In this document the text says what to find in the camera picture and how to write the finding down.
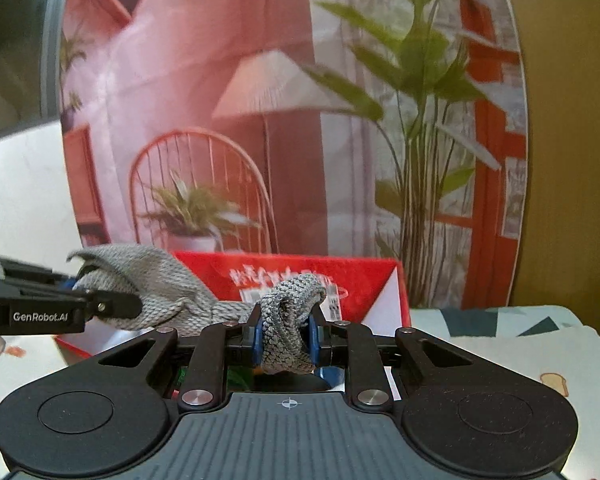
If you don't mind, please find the grey knitted sock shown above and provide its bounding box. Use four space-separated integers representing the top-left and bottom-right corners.
68 244 321 375

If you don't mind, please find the printed living room backdrop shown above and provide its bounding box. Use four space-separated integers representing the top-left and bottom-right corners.
59 0 528 309

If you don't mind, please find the red strawberry cardboard box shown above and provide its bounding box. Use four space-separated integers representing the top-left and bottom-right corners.
54 250 413 396

